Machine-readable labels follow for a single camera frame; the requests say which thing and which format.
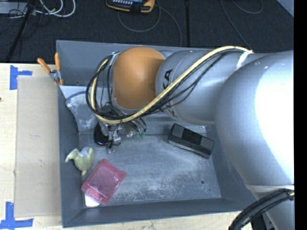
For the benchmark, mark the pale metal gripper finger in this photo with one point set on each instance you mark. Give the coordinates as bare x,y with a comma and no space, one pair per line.
117,140
110,147

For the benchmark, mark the black glossy round object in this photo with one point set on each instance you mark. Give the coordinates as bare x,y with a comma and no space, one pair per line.
99,138

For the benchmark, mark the pale green toy animal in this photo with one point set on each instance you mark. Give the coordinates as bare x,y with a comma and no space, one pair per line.
82,160

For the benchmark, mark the pink plastic packet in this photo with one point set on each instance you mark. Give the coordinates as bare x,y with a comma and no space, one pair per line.
103,182

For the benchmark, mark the grey metal bin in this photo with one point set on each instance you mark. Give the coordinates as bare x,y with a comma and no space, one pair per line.
163,166

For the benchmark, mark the white small object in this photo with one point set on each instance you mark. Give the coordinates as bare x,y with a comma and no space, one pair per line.
90,202

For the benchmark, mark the pale cardboard board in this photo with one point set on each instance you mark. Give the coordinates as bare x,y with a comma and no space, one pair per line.
36,147

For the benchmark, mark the black and grey box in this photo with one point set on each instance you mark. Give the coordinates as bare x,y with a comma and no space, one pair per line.
190,140

